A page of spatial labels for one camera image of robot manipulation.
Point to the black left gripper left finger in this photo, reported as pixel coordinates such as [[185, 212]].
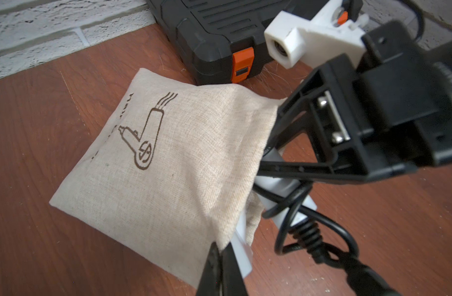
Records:
[[211, 279]]

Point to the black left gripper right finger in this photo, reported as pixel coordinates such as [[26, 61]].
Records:
[[232, 280]]

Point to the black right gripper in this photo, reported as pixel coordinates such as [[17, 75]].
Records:
[[394, 110]]

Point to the white hair dryer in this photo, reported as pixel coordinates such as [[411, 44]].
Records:
[[301, 227]]

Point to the beige linen drawstring bag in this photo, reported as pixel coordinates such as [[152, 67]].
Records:
[[172, 171]]

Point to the black plastic tool case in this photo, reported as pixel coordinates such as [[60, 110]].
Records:
[[206, 34]]

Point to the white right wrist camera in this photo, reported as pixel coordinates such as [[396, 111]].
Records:
[[328, 34]]

